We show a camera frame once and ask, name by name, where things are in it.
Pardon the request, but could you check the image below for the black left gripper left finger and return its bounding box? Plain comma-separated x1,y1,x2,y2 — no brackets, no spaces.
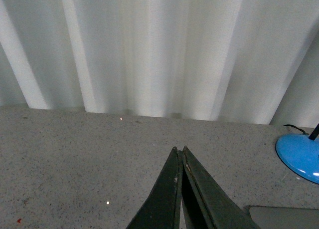
127,147,183,229

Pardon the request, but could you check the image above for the black lamp power cable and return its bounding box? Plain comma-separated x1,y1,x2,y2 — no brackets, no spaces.
283,124,309,135

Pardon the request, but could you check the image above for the white pleated curtain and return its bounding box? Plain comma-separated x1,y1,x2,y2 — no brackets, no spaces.
0,0,319,127

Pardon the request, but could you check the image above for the grey laptop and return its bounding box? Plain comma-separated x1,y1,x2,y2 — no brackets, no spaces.
249,206,319,229

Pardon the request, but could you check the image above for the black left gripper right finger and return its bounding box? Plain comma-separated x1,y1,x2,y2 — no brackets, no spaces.
182,147,259,229

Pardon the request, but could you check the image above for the blue desk lamp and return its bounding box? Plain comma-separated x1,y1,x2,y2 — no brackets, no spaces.
275,124,319,184

